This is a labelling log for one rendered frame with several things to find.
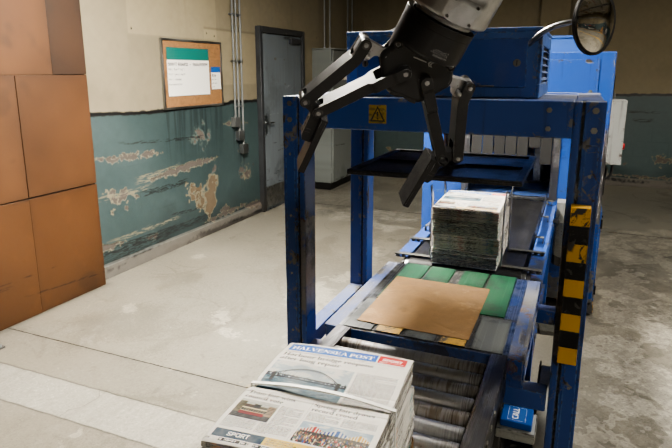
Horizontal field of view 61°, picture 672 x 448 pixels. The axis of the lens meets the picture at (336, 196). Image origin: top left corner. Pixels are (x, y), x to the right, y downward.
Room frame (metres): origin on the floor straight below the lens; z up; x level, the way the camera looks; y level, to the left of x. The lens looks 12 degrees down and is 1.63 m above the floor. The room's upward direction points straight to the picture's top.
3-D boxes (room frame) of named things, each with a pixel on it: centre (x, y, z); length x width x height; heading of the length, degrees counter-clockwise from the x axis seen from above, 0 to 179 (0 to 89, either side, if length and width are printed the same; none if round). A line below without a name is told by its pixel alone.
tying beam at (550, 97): (1.97, -0.39, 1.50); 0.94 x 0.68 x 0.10; 67
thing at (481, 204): (2.49, -0.62, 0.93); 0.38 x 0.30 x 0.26; 157
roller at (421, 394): (1.39, -0.15, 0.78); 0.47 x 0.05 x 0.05; 67
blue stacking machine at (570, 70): (4.44, -1.51, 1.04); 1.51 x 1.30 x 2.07; 157
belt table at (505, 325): (1.97, -0.40, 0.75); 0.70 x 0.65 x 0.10; 157
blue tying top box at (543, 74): (1.97, -0.39, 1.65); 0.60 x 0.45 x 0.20; 67
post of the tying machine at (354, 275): (2.41, -0.11, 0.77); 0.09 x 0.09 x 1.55; 67
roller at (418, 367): (1.51, -0.20, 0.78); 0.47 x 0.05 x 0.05; 67
